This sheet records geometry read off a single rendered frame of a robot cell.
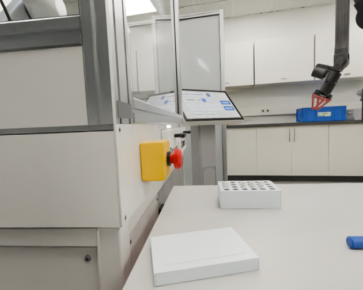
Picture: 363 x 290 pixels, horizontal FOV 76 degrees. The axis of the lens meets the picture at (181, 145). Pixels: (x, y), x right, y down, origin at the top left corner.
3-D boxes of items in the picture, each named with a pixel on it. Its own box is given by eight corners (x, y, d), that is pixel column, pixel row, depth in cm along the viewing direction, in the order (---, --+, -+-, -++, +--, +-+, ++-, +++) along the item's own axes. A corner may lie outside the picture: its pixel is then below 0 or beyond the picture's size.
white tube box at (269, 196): (269, 195, 56) (269, 180, 56) (281, 208, 48) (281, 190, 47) (218, 196, 57) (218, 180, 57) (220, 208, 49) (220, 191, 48)
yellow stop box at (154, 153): (173, 172, 49) (172, 138, 48) (168, 181, 42) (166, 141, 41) (150, 173, 49) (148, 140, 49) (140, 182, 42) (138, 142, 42)
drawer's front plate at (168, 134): (180, 155, 93) (178, 128, 92) (169, 169, 64) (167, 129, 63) (176, 155, 93) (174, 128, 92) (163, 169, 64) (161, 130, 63)
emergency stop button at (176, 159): (183, 166, 47) (182, 147, 47) (181, 170, 43) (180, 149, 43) (169, 167, 47) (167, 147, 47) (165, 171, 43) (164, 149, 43)
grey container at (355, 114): (373, 119, 370) (373, 108, 368) (385, 118, 340) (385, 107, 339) (344, 120, 378) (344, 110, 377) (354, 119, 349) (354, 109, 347)
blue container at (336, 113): (335, 120, 379) (335, 107, 377) (347, 120, 339) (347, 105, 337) (295, 122, 392) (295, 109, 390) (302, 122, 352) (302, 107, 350)
